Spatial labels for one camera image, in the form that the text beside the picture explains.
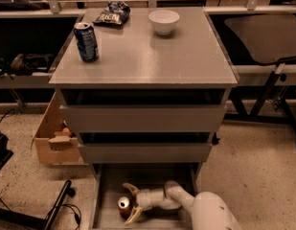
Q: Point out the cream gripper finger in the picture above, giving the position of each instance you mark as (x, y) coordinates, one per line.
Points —
(134, 215)
(133, 189)

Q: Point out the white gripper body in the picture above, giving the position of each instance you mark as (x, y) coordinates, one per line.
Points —
(146, 197)

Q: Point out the orange soda can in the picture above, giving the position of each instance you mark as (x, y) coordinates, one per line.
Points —
(124, 205)

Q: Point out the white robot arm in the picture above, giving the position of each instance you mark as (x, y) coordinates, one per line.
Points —
(207, 210)

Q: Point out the open bottom drawer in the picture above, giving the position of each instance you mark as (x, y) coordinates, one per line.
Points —
(110, 180)

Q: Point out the middle drawer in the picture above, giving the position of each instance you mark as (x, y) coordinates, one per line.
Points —
(145, 153)

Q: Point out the top drawer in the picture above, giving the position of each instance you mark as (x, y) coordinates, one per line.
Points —
(85, 118)

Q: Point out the grey drawer cabinet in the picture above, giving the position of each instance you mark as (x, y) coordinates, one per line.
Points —
(137, 67)

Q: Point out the blue soda can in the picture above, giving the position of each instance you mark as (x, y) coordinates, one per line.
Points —
(86, 41)

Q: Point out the cardboard box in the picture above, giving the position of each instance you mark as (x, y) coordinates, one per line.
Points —
(53, 140)

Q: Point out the white bowl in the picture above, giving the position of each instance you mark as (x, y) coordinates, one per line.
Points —
(163, 22)

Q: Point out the dark chip bag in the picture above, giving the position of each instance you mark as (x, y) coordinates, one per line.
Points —
(115, 14)

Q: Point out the dark office chair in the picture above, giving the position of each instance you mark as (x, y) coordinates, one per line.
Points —
(263, 48)

